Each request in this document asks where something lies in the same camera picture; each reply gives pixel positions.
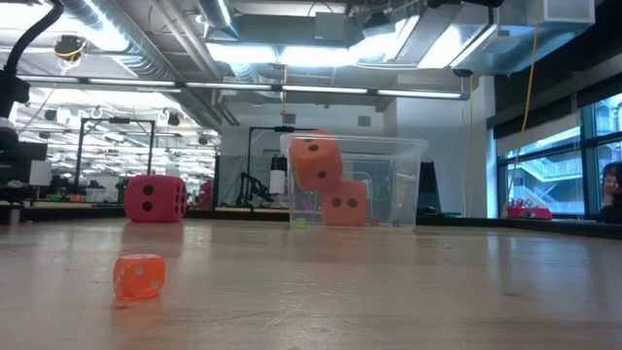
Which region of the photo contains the large metal air duct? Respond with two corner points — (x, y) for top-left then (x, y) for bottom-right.
(451, 0), (597, 77)

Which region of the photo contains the long ceiling light bar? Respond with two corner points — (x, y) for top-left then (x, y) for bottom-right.
(14, 72), (471, 101)

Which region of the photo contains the person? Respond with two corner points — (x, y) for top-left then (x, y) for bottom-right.
(599, 160), (622, 225)

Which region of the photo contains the black aluminium table frame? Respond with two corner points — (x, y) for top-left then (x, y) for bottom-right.
(0, 203), (622, 240)

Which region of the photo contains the small orange translucent die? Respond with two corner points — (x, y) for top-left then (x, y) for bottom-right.
(112, 253), (167, 300)

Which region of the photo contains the clear plastic bin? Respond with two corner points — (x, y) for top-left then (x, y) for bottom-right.
(279, 132), (430, 229)

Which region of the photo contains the yellow hanging cable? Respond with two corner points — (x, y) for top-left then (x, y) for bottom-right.
(502, 0), (544, 208)

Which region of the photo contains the black cable reel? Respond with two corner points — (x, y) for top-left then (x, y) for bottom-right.
(52, 33), (89, 63)

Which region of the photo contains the black panel stand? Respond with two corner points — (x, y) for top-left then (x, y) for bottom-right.
(420, 160), (463, 218)

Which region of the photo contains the red tray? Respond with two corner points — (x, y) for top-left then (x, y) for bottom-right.
(505, 205), (554, 221)

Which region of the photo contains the black workstation frame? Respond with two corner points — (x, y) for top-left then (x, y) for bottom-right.
(76, 116), (156, 195)
(247, 124), (321, 210)

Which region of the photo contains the white sign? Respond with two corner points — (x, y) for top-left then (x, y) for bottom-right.
(28, 159), (52, 188)

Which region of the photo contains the large window with dark frame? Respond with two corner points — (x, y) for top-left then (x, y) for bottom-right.
(495, 91), (622, 218)

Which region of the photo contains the large red foam die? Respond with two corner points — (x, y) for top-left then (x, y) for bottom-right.
(123, 174), (189, 225)

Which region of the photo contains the large orange foam die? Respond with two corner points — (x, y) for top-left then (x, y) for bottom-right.
(288, 129), (345, 193)
(321, 180), (369, 228)

